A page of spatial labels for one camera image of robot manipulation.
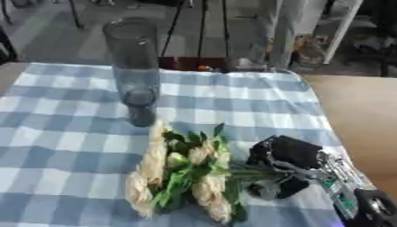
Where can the black tripod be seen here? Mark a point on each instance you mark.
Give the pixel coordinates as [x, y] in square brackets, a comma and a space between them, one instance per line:
[199, 29]

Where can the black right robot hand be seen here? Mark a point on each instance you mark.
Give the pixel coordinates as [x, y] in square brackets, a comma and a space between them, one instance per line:
[292, 150]

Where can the cream artificial flower bouquet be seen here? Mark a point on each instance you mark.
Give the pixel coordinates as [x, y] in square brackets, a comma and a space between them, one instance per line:
[181, 171]

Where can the dark chair leg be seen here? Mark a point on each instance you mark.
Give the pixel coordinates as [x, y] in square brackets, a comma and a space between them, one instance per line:
[75, 13]

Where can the white shelf frame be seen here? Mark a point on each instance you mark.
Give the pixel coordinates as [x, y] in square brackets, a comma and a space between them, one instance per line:
[341, 29]

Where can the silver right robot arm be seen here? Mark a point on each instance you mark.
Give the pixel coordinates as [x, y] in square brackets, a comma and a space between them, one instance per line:
[351, 189]

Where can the tall grey glass vase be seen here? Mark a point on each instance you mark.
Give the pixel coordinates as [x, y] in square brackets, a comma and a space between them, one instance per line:
[135, 74]

